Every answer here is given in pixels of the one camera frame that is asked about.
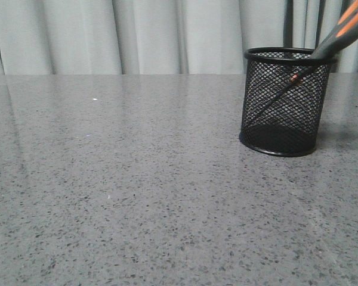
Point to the black mesh pen cup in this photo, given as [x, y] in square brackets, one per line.
[289, 127]

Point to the grey orange handled scissors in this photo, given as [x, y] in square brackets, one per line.
[341, 36]

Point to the grey curtain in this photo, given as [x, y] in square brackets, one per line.
[154, 37]

